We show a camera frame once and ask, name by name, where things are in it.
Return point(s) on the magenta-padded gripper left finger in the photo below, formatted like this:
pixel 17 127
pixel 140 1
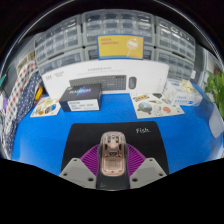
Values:
pixel 75 171

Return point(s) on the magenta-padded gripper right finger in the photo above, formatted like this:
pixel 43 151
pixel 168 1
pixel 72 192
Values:
pixel 148 170

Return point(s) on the translucent pink computer mouse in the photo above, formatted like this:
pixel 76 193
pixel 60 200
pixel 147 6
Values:
pixel 113 160

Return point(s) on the black mouse pad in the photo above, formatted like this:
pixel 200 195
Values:
pixel 86 135

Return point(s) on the cartoon sticker sheet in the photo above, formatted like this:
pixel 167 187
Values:
pixel 155 106
pixel 45 107

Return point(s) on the small dark blue box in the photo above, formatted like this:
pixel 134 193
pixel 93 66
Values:
pixel 80 98

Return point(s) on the white blue tissue pack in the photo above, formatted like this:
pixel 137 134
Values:
pixel 181 95

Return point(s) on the yellow plastic object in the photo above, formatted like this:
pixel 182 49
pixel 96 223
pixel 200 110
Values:
pixel 38 93

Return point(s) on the red blue checkered cloth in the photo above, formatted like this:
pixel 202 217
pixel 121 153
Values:
pixel 20 86

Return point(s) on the long white keyboard box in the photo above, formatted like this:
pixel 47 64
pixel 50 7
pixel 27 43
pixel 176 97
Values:
pixel 100 68

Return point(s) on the green potted plant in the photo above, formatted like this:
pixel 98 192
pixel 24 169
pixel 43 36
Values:
pixel 215 86

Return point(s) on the white woven basket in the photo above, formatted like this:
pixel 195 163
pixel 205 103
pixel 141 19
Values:
pixel 26 62

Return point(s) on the yellow blue-framed card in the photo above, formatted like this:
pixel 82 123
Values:
pixel 120 46

